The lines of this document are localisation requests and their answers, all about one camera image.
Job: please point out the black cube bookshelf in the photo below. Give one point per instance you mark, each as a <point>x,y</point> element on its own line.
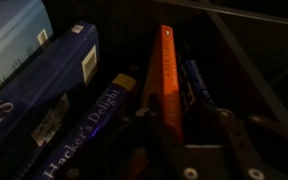
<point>237,55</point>

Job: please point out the black Feynman Lectures book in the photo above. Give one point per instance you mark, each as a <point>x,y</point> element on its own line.
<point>192,85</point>

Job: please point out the orange book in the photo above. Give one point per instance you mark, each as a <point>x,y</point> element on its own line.
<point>162,80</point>

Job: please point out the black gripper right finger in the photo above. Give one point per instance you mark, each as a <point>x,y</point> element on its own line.
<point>258,147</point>

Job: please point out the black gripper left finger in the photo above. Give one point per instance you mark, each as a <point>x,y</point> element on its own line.
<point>141,148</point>

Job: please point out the light blue thick book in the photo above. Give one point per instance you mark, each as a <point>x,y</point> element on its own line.
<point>25,29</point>

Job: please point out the dark blue textbook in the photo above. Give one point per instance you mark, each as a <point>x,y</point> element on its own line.
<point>33,104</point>

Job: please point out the blue Hacker's Delight book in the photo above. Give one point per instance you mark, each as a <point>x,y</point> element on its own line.
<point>95,118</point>

